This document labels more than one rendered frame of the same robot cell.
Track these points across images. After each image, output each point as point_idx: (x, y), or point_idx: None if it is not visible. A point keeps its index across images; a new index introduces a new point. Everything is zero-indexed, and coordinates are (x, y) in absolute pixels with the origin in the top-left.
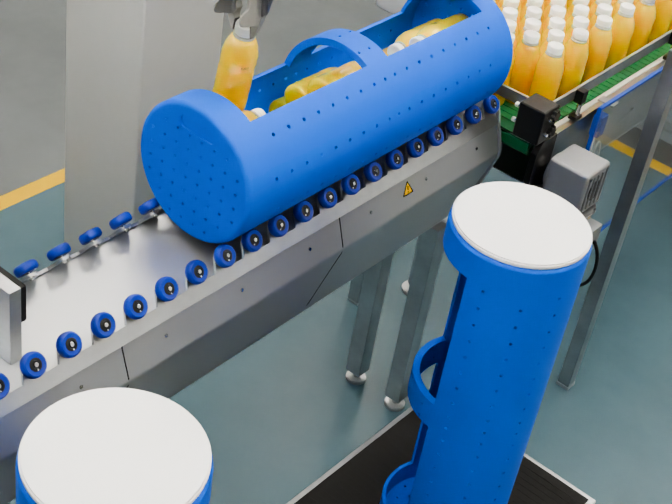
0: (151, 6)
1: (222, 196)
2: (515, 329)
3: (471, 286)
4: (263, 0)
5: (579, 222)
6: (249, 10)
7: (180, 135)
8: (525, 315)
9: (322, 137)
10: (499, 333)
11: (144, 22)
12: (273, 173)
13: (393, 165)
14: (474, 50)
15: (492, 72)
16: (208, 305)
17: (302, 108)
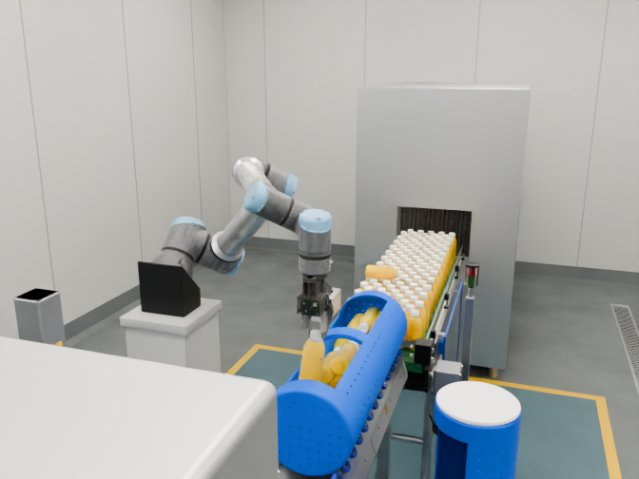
0: (189, 355)
1: (330, 441)
2: (502, 464)
3: (472, 447)
4: (329, 314)
5: (502, 392)
6: (323, 322)
7: (292, 411)
8: (505, 453)
9: (365, 387)
10: (493, 470)
11: (186, 366)
12: (356, 416)
13: (379, 396)
14: (396, 321)
15: (403, 331)
16: None
17: (351, 373)
